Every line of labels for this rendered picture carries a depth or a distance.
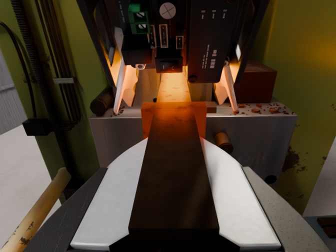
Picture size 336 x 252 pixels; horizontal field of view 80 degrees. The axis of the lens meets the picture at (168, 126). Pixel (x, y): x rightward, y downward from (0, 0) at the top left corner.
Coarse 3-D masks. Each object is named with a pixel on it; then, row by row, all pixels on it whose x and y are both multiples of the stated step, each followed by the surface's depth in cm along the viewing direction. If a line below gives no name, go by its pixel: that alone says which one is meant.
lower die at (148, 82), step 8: (144, 72) 39; (152, 72) 39; (144, 80) 40; (152, 80) 40; (160, 80) 40; (112, 88) 41; (136, 88) 40; (144, 88) 40; (152, 88) 40; (192, 88) 40; (200, 88) 40; (208, 88) 40; (136, 96) 41; (144, 96) 41; (152, 96) 41; (192, 96) 41; (200, 96) 41; (208, 96) 41; (120, 104) 42; (136, 104) 42
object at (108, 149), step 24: (96, 120) 37; (120, 120) 37; (216, 120) 37; (240, 120) 37; (264, 120) 36; (288, 120) 36; (96, 144) 40; (120, 144) 40; (240, 144) 39; (264, 144) 39; (288, 144) 39; (264, 168) 42
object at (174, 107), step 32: (160, 96) 18; (160, 128) 12; (192, 128) 12; (160, 160) 9; (192, 160) 9; (160, 192) 7; (192, 192) 7; (128, 224) 6; (160, 224) 6; (192, 224) 6
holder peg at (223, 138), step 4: (220, 132) 38; (224, 132) 38; (216, 136) 37; (220, 136) 36; (224, 136) 36; (216, 140) 36; (220, 140) 35; (224, 140) 35; (228, 140) 35; (216, 144) 36; (220, 144) 35; (224, 144) 34; (228, 144) 34; (224, 148) 35; (228, 148) 35; (232, 148) 35; (228, 152) 35
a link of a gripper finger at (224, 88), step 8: (224, 72) 15; (224, 80) 17; (232, 80) 19; (216, 88) 20; (224, 88) 20; (232, 88) 15; (216, 96) 21; (224, 96) 21; (232, 96) 15; (232, 104) 15
